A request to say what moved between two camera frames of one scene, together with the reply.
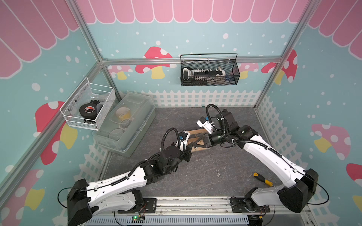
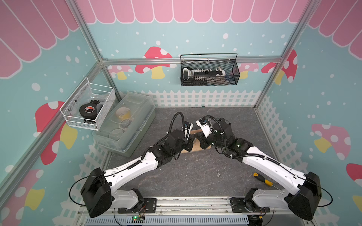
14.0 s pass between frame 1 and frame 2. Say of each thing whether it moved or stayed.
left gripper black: moved
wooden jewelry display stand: stayed
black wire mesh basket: stayed
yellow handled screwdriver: stayed
